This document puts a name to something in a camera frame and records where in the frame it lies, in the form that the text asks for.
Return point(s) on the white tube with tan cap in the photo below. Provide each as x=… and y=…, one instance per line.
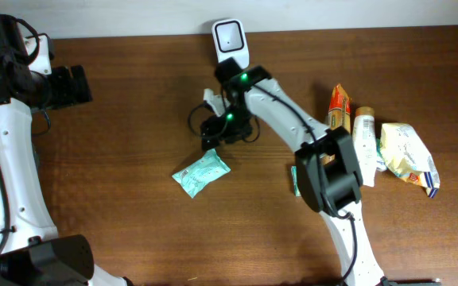
x=364, y=140

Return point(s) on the teal crinkled wipes packet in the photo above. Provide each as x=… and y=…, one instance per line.
x=194, y=178

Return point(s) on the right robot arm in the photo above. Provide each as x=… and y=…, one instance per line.
x=329, y=177

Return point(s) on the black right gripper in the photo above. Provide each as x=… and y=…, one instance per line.
x=211, y=135

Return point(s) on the small teal tissue pack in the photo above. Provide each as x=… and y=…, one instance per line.
x=296, y=190
x=380, y=163

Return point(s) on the orange and tan snack package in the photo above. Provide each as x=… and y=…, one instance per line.
x=339, y=111

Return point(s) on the cream and blue chip bag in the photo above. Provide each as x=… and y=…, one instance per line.
x=407, y=157

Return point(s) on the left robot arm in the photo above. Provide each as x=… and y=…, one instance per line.
x=31, y=250

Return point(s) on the white barcode scanner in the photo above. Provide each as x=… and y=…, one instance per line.
x=230, y=41

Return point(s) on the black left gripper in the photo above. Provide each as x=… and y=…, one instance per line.
x=79, y=83

